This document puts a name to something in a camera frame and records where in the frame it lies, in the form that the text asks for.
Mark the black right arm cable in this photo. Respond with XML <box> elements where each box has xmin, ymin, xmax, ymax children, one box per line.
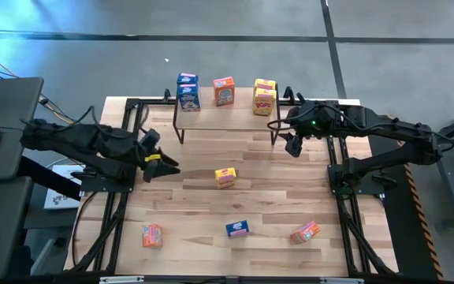
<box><xmin>266</xmin><ymin>103</ymin><xmax>305</xmax><ymax>133</ymax></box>

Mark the dark grey metal cart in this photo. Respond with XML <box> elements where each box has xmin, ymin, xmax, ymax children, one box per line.
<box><xmin>407</xmin><ymin>101</ymin><xmax>454</xmax><ymax>232</ymax></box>

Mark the black metal table frame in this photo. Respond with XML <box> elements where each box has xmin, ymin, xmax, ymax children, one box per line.
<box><xmin>69</xmin><ymin>85</ymin><xmax>398</xmax><ymax>277</ymax></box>

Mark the black floor mat orange edge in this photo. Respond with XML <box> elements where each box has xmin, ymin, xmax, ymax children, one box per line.
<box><xmin>363</xmin><ymin>114</ymin><xmax>445</xmax><ymax>281</ymax></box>

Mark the white printed box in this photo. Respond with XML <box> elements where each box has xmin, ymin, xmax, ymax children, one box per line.
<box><xmin>43</xmin><ymin>164</ymin><xmax>87</xmax><ymax>211</ymax></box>

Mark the blue Frosted Flakes cereal box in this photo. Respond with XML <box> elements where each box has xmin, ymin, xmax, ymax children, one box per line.
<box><xmin>176</xmin><ymin>72</ymin><xmax>199</xmax><ymax>86</ymax></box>
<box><xmin>176</xmin><ymin>83</ymin><xmax>203</xmax><ymax>113</ymax></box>
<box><xmin>225</xmin><ymin>219</ymin><xmax>251</xmax><ymax>239</ymax></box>

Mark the yellow Corn Pops cereal box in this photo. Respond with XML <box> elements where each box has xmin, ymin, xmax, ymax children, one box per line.
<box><xmin>214</xmin><ymin>166</ymin><xmax>237</xmax><ymax>190</ymax></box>
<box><xmin>251</xmin><ymin>88</ymin><xmax>277</xmax><ymax>117</ymax></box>
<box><xmin>253</xmin><ymin>78</ymin><xmax>277</xmax><ymax>91</ymax></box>

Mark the grey side desk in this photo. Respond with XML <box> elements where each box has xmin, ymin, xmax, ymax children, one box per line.
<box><xmin>0</xmin><ymin>176</ymin><xmax>34</xmax><ymax>281</ymax></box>
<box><xmin>0</xmin><ymin>77</ymin><xmax>45</xmax><ymax>182</ymax></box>

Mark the orange Mini-Wheats cereal box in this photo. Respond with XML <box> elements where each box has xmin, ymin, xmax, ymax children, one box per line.
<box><xmin>141</xmin><ymin>223</ymin><xmax>164</xmax><ymax>249</ymax></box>
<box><xmin>212</xmin><ymin>76</ymin><xmax>236</xmax><ymax>107</ymax></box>
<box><xmin>289</xmin><ymin>220</ymin><xmax>322</xmax><ymax>245</ymax></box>

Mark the wooden shelf with black legs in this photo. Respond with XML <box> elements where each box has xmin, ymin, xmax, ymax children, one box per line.
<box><xmin>172</xmin><ymin>85</ymin><xmax>282</xmax><ymax>146</ymax></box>

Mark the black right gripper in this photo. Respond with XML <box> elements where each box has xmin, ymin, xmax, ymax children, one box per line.
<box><xmin>277</xmin><ymin>101</ymin><xmax>330</xmax><ymax>159</ymax></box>

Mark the silver table bracket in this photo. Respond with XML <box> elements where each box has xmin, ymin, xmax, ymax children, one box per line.
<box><xmin>99</xmin><ymin>275</ymin><xmax>146</xmax><ymax>284</ymax></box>
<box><xmin>319</xmin><ymin>277</ymin><xmax>365</xmax><ymax>284</ymax></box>

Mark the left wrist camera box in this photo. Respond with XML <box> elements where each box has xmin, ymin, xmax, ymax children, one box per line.
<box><xmin>140</xmin><ymin>127</ymin><xmax>162</xmax><ymax>150</ymax></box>

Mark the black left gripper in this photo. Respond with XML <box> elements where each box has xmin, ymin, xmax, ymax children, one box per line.
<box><xmin>130</xmin><ymin>144</ymin><xmax>182</xmax><ymax>183</ymax></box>

